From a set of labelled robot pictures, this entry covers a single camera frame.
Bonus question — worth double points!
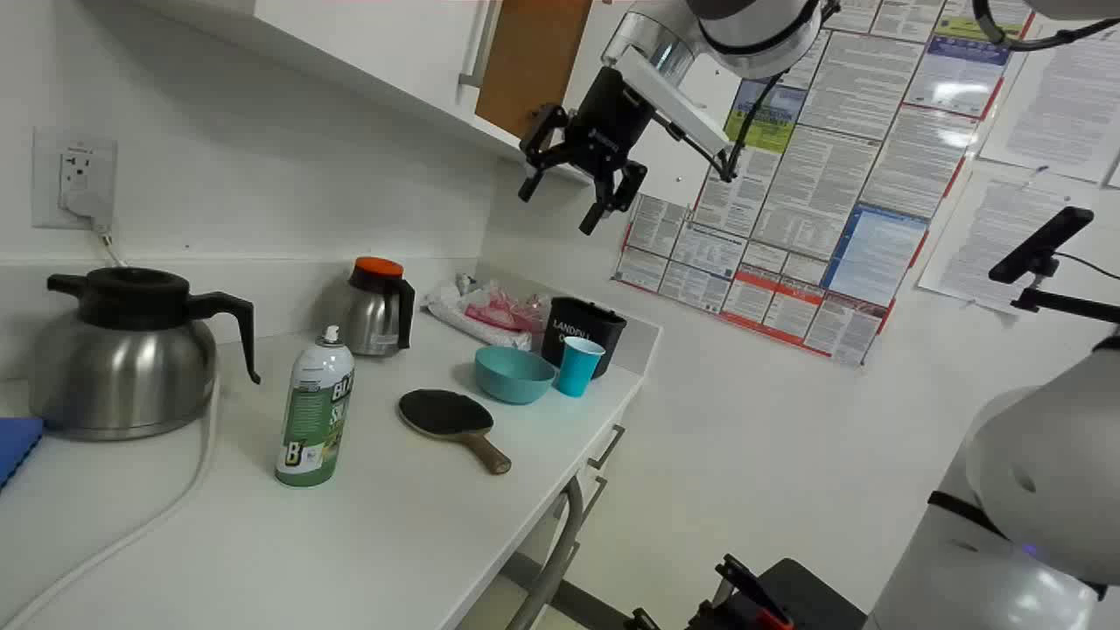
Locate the silver cabinet door handle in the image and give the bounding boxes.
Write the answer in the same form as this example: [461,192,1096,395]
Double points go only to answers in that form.
[455,0,505,92]

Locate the white printed paper sheet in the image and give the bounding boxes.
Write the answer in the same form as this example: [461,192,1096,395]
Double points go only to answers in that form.
[976,22,1120,187]
[916,162,1106,319]

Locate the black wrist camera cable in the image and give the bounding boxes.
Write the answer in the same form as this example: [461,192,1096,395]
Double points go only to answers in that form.
[729,71,786,181]

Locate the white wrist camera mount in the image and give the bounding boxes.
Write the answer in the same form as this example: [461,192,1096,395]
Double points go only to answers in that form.
[612,44,742,184]

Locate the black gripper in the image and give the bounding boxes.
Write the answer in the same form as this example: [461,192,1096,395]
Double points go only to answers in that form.
[513,62,658,239]

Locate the blue flat object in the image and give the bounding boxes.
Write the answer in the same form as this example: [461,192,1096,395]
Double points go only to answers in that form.
[0,416,49,488]

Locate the silver drawer handle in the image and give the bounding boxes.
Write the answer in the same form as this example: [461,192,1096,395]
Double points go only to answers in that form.
[589,421,630,473]
[578,473,609,519]

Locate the black and red equipment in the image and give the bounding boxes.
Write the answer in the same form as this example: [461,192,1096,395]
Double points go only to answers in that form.
[687,552,867,630]

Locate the white wall cabinet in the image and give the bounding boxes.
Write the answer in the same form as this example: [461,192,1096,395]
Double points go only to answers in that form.
[125,0,590,184]

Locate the blue plastic cup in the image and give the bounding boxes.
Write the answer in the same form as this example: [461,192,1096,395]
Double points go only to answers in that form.
[553,332,609,403]

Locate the steel carafe orange lid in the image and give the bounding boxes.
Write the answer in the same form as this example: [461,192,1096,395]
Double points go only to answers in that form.
[315,256,419,360]

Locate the green spray can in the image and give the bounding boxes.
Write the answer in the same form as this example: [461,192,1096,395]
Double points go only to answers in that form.
[273,323,357,488]

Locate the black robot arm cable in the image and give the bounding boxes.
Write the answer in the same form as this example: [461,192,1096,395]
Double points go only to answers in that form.
[974,0,1120,54]

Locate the teal green bowl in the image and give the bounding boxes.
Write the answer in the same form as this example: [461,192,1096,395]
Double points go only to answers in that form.
[471,344,560,408]

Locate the white wall outlet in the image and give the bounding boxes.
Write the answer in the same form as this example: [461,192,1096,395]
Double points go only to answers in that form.
[30,128,118,234]

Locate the white power cable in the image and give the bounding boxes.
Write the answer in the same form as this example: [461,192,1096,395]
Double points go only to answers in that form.
[0,171,224,630]

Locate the steel carafe black lid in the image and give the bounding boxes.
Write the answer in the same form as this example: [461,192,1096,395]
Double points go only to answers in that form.
[29,265,263,445]

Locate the black camera on stand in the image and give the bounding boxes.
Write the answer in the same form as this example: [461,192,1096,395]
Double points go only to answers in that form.
[988,206,1120,327]

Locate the grey curved pipe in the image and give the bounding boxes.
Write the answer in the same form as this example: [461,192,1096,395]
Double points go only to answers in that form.
[505,473,589,630]

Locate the black ping-pong paddle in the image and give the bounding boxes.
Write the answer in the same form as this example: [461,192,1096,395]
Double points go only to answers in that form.
[395,386,513,478]

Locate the large red-bordered notice poster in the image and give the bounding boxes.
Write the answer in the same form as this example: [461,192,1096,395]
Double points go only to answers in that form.
[612,0,1017,372]

